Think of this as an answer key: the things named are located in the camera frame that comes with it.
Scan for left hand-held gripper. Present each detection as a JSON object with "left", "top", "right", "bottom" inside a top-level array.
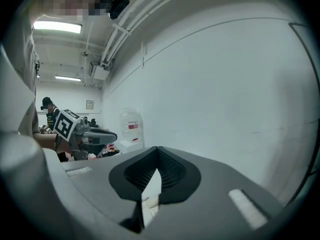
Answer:
[{"left": 53, "top": 108, "right": 118, "bottom": 161}]

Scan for white water dispenser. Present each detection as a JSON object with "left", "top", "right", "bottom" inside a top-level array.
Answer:
[{"left": 117, "top": 138, "right": 146, "bottom": 155}]

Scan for short ceiling light panel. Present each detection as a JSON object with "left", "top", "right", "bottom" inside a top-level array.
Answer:
[{"left": 54, "top": 75, "right": 82, "bottom": 83}]

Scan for clear water dispenser bottle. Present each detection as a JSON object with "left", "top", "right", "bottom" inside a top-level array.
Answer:
[{"left": 119, "top": 107, "right": 145, "bottom": 143}]

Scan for white ceiling air conditioner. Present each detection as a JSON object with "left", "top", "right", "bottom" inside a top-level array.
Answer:
[{"left": 89, "top": 60, "right": 112, "bottom": 82}]

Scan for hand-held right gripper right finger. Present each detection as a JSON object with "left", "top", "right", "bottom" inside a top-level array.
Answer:
[{"left": 143, "top": 145, "right": 286, "bottom": 240}]

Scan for long ceiling light panel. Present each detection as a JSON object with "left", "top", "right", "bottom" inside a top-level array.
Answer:
[{"left": 32, "top": 20, "right": 83, "bottom": 34}]

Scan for red and white clutter pile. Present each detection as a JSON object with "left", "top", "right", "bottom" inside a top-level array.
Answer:
[{"left": 97, "top": 142, "right": 122, "bottom": 159}]

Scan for white ceiling pipes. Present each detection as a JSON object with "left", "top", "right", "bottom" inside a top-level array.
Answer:
[{"left": 99, "top": 0, "right": 201, "bottom": 65}]

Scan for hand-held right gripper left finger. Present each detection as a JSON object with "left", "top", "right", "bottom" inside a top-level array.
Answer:
[{"left": 61, "top": 145, "right": 159, "bottom": 234}]

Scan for person's left forearm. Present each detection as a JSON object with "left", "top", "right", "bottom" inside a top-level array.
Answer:
[{"left": 32, "top": 130, "right": 73, "bottom": 155}]

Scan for person's beige shirt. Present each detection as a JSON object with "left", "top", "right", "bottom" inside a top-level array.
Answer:
[{"left": 0, "top": 0, "right": 41, "bottom": 138}]

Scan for white telephone base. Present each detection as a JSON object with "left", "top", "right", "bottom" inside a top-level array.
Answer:
[{"left": 141, "top": 193, "right": 161, "bottom": 228}]

